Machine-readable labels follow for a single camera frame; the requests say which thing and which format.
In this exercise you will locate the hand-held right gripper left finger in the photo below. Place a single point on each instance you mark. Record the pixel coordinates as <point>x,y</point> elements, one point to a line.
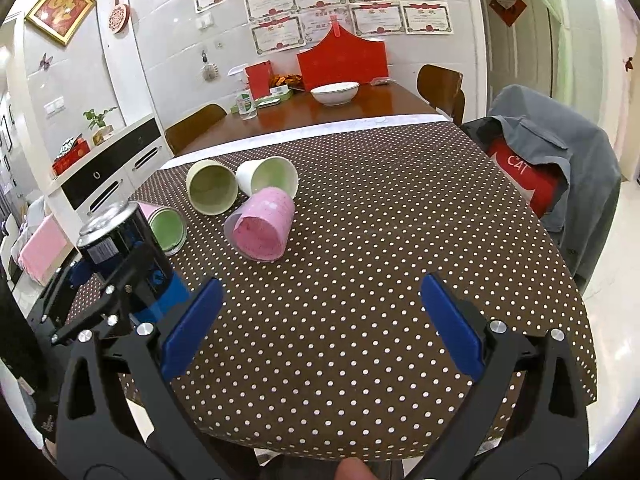
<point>192,327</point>

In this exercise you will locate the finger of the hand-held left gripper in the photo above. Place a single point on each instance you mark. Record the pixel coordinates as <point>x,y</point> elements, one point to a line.
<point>80,271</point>
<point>174,293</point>

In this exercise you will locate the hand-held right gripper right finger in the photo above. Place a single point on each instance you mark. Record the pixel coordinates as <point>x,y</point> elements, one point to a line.
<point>452,327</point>

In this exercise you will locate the black metal can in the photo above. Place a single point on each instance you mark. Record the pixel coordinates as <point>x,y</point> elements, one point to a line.
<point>122,240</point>

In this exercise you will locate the pink cup green inside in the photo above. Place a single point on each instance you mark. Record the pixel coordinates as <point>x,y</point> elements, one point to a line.
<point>167,227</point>

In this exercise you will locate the pink plastic cup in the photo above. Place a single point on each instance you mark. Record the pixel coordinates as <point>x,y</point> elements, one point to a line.
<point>260,230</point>

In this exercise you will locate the cream cup green inside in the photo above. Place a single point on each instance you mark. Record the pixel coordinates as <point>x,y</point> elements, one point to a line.
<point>212,190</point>

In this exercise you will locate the white cup green inside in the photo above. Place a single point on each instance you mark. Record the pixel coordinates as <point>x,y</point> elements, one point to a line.
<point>272,172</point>

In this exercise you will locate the person's right hand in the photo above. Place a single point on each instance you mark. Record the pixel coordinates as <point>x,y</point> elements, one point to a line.
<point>352,471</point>

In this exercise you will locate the pink cloth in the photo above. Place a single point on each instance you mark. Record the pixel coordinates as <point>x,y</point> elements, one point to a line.
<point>42,250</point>

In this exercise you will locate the red tissue box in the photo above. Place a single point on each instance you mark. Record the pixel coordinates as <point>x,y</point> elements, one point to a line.
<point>70,156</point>

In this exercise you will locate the white and black sideboard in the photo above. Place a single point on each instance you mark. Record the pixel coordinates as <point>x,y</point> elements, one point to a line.
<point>115,160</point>

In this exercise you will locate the brown polka dot tablecloth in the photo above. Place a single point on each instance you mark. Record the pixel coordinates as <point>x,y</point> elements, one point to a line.
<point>350,240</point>

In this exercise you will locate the small potted plant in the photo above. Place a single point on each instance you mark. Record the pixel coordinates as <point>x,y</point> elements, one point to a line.
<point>97,120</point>

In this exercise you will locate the red cushion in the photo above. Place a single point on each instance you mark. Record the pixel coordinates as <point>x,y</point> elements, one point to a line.
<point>525,180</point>

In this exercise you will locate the wooden chair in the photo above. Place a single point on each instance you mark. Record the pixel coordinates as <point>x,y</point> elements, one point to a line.
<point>442,87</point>
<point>192,125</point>

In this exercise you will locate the clear spray bottle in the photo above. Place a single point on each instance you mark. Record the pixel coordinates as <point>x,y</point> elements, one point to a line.
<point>246,102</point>

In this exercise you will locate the green tray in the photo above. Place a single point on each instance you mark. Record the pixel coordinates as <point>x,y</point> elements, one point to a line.
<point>272,101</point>

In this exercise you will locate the grey jacket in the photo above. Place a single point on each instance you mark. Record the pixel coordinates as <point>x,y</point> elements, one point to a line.
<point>565,135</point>

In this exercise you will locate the red booklet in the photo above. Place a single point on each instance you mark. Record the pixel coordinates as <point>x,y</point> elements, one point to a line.
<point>260,79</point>

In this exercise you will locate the wooden dining table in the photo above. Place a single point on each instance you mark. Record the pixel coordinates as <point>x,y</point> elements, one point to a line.
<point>390,102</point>

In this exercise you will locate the orange snack packets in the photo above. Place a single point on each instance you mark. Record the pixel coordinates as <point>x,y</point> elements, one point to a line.
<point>287,80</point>

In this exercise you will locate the white bowl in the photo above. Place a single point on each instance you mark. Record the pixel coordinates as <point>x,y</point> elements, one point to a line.
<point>334,94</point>

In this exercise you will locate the small plastic packet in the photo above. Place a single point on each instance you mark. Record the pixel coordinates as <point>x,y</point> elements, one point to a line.
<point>380,81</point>

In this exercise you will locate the gold framed red picture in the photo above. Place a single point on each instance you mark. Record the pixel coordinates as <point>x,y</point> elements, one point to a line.
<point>60,7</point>

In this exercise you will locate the red board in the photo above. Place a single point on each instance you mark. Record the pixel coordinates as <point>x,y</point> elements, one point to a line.
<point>342,62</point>

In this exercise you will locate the red diamond door decoration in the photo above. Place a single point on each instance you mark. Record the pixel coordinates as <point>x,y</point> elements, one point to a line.
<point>507,5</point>

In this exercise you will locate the white wall switch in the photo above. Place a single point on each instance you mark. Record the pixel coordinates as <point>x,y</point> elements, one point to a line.
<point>53,106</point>
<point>204,22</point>

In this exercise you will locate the butterfly wall sticker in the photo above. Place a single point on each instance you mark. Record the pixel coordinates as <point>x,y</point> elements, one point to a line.
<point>46,61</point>

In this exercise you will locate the hanging wall ornament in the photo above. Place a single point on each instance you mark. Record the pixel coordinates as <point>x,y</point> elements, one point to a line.
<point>208,70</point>

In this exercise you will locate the round red wall ornament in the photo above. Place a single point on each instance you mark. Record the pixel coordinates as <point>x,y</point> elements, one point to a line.
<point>119,17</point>

